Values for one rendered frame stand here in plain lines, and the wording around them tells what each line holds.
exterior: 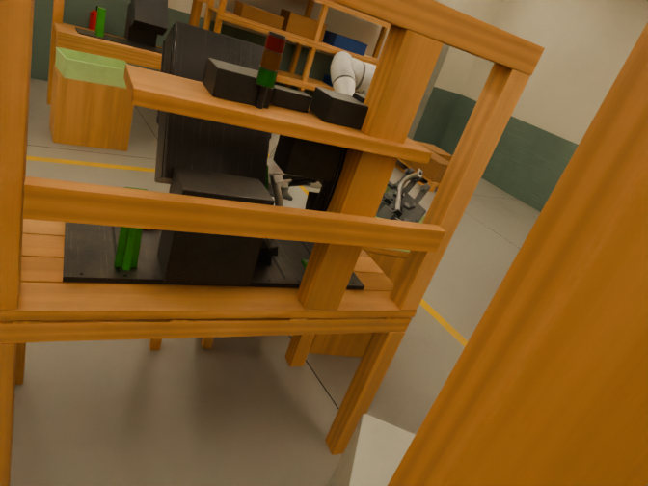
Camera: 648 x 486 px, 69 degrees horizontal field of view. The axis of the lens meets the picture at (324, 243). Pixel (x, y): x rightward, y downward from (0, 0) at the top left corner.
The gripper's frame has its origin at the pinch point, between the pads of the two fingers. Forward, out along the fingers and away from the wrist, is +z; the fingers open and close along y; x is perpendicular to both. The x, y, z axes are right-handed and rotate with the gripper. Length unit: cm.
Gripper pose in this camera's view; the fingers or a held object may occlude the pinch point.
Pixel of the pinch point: (281, 179)
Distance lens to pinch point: 180.4
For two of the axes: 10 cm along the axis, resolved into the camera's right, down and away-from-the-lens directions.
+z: -9.2, 1.5, -3.7
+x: 2.3, 9.5, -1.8
